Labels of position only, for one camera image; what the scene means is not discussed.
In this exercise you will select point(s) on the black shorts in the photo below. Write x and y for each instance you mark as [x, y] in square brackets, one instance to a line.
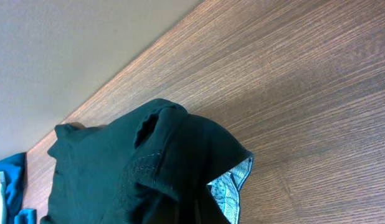
[156, 164]

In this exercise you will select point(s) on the blue t-shirt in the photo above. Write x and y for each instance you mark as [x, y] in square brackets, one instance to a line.
[14, 170]

